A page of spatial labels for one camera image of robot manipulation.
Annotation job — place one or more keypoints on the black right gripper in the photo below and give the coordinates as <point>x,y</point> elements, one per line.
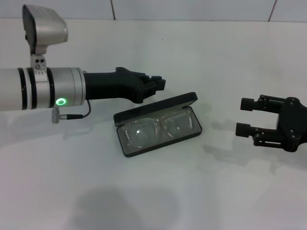
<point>292,124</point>

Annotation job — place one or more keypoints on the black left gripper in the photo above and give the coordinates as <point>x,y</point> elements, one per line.
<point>108,85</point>

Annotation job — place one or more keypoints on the black glasses case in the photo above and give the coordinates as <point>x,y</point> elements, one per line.
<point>156,105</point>

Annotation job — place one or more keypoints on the clear plastic glasses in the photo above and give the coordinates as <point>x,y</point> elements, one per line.
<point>139,133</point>

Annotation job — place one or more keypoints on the silver camera mount bracket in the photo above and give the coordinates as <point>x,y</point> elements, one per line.
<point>39,63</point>

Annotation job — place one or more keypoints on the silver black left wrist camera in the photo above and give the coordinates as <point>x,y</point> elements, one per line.
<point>48,26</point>

